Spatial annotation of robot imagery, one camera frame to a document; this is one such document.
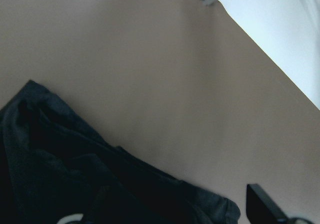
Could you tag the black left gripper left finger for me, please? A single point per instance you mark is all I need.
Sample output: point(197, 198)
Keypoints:
point(101, 211)

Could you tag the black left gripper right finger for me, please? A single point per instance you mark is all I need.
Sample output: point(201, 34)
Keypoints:
point(260, 208)

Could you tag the black graphic t-shirt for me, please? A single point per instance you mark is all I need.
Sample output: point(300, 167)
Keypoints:
point(52, 164)

